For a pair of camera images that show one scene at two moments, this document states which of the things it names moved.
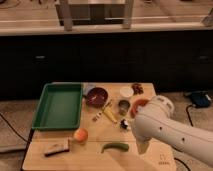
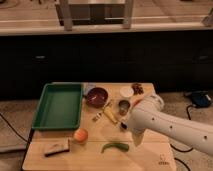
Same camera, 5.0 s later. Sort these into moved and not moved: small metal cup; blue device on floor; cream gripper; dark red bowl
Moved: cream gripper
Not moved: blue device on floor; dark red bowl; small metal cup
